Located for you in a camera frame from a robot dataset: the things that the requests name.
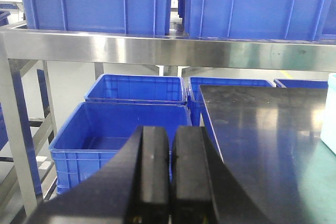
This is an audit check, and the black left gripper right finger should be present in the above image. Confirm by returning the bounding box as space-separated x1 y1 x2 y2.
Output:
171 126 271 223

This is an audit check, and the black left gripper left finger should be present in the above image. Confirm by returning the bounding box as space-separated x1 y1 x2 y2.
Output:
27 126 169 223

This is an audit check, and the blue bin beside table near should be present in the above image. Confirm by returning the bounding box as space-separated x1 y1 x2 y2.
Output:
49 102 192 195

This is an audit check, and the blue bin beside table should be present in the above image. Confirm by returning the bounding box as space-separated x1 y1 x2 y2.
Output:
84 74 187 105
49 102 192 195

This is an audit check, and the blue bin lower right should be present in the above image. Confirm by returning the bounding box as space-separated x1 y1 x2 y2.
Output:
186 76 276 127

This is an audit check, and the blue bin beside table far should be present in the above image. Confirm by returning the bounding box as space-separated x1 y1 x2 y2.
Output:
84 74 187 105

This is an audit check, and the light teal plastic tub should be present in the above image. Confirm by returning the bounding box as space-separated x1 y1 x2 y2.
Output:
321 73 336 154

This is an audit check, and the blue crate upper middle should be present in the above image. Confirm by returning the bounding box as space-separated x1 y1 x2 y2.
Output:
23 0 171 36

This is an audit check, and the blue crate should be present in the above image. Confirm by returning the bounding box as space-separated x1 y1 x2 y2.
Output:
23 0 171 36
184 0 332 40

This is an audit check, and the blue crate upper right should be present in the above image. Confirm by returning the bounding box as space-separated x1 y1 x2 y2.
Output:
184 0 332 40

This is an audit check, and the stainless steel shelf frame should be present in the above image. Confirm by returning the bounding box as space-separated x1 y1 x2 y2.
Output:
1 22 335 215

